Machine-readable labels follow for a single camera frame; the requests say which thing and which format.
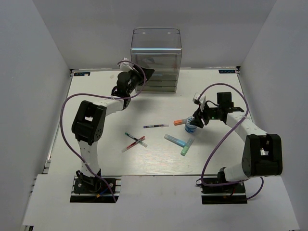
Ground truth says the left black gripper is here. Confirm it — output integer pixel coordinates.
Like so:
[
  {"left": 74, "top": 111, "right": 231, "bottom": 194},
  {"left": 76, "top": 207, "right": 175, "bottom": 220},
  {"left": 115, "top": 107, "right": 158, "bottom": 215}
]
[{"left": 127, "top": 64, "right": 155, "bottom": 95}]

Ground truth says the blue cleaning gel jar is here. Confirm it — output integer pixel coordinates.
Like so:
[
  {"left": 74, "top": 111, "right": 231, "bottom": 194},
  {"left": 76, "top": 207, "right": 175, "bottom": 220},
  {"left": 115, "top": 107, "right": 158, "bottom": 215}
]
[{"left": 184, "top": 116, "right": 197, "bottom": 133}]

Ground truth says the orange cap highlighter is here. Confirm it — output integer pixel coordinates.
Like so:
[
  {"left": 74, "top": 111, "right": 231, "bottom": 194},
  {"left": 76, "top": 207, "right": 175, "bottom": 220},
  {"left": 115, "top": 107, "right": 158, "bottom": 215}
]
[{"left": 173, "top": 118, "right": 187, "bottom": 126}]

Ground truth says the clear acrylic organizer lid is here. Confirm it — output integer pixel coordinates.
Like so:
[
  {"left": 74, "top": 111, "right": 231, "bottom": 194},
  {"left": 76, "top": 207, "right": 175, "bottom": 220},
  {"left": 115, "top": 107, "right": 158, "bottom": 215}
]
[{"left": 130, "top": 26, "right": 182, "bottom": 60}]

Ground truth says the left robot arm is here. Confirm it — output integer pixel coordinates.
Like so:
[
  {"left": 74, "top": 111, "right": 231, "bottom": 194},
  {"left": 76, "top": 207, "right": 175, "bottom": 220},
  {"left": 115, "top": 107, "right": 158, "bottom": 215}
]
[{"left": 72, "top": 65, "right": 154, "bottom": 192}]

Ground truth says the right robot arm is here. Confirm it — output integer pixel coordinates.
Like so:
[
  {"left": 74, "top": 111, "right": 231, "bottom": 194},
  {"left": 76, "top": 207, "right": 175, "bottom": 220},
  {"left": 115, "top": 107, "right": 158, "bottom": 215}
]
[{"left": 190, "top": 92, "right": 283, "bottom": 192}]

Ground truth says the clear drawer organizer box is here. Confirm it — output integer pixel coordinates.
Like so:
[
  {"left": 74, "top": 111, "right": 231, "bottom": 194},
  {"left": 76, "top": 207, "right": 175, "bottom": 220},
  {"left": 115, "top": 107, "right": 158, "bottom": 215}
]
[{"left": 131, "top": 50, "right": 182, "bottom": 92}]

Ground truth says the blue highlighter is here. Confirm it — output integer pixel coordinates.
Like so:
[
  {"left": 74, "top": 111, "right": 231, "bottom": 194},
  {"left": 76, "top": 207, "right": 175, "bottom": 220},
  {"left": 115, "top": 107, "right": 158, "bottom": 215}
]
[{"left": 164, "top": 134, "right": 186, "bottom": 147}]

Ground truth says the green highlighter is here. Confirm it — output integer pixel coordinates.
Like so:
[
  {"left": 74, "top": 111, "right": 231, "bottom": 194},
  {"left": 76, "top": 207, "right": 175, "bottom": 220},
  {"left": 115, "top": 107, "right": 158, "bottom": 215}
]
[{"left": 180, "top": 138, "right": 194, "bottom": 156}]

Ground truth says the purple ink gel pen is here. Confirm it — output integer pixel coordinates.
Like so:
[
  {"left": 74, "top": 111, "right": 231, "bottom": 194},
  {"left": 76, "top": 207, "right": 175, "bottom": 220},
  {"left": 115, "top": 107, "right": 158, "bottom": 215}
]
[{"left": 143, "top": 124, "right": 169, "bottom": 128}]

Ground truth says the red ink gel pen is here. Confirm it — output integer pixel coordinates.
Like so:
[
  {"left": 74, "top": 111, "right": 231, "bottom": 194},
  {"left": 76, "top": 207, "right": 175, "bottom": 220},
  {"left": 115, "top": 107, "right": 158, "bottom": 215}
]
[{"left": 122, "top": 136, "right": 145, "bottom": 153}]

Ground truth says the green ink gel pen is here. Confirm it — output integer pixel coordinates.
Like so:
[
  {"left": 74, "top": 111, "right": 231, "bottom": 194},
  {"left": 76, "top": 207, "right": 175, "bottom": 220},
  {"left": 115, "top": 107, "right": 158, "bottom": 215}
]
[{"left": 125, "top": 132, "right": 147, "bottom": 148}]

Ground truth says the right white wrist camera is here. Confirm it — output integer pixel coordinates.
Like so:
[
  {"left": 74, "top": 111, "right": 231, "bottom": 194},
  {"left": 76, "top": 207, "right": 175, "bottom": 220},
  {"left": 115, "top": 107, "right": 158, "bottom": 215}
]
[{"left": 192, "top": 92, "right": 206, "bottom": 107}]

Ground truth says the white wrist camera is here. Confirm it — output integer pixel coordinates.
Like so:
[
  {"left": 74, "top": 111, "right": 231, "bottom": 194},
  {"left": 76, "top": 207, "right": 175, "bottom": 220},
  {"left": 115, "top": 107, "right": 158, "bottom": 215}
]
[
  {"left": 192, "top": 92, "right": 206, "bottom": 107},
  {"left": 117, "top": 58, "right": 133, "bottom": 72}
]

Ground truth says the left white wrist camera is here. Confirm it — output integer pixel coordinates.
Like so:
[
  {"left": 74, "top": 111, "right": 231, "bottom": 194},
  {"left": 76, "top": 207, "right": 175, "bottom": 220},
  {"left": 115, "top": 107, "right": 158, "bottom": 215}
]
[{"left": 117, "top": 58, "right": 133, "bottom": 72}]

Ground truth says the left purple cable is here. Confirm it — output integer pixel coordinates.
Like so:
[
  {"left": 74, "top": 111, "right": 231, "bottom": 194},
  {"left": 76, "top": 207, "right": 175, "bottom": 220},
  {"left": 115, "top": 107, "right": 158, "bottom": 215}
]
[{"left": 59, "top": 61, "right": 149, "bottom": 202}]

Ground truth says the purple cable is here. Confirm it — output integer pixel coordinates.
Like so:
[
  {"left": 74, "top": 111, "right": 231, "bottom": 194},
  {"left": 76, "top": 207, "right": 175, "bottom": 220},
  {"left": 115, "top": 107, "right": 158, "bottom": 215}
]
[
  {"left": 198, "top": 83, "right": 264, "bottom": 200},
  {"left": 59, "top": 61, "right": 149, "bottom": 202}
]

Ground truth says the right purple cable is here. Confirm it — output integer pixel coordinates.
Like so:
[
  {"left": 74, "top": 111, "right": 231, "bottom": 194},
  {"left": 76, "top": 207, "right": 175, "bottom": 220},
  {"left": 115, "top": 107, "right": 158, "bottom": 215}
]
[{"left": 198, "top": 83, "right": 264, "bottom": 200}]

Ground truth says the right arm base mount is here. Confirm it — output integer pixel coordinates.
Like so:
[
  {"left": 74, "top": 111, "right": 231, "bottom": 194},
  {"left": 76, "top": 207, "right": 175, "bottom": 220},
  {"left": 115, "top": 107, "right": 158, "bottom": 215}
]
[{"left": 195, "top": 179, "right": 247, "bottom": 205}]

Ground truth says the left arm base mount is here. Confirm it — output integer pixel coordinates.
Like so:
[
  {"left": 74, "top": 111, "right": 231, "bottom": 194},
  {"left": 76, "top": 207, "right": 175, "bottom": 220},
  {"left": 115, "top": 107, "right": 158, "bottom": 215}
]
[{"left": 70, "top": 170, "right": 121, "bottom": 204}]

